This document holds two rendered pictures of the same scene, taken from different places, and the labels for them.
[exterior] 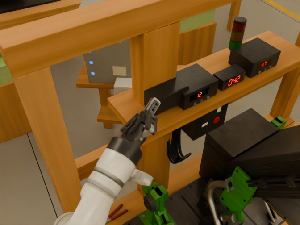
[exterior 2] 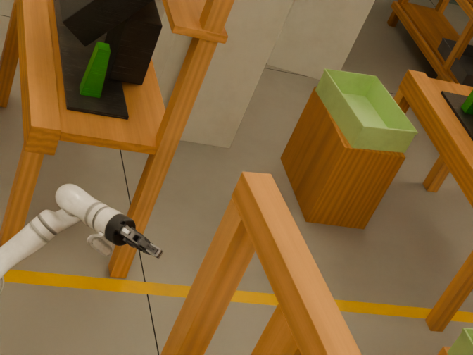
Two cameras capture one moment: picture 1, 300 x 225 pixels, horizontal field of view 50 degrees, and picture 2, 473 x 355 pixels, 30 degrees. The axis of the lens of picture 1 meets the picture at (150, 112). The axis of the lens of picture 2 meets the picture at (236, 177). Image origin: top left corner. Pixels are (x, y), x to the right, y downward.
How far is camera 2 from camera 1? 1.97 m
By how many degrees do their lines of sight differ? 68
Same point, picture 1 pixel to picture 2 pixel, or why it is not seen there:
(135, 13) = (285, 272)
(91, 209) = (81, 198)
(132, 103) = not seen: outside the picture
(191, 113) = not seen: outside the picture
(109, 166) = (107, 209)
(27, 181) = not seen: outside the picture
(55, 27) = (267, 206)
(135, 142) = (120, 225)
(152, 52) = (269, 334)
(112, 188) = (91, 212)
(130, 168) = (102, 224)
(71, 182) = (178, 337)
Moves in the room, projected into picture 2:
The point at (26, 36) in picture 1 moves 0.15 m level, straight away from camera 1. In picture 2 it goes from (257, 187) to (308, 197)
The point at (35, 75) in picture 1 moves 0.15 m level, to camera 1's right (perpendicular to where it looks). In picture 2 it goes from (234, 212) to (219, 243)
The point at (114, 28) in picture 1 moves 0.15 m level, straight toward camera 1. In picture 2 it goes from (272, 259) to (215, 238)
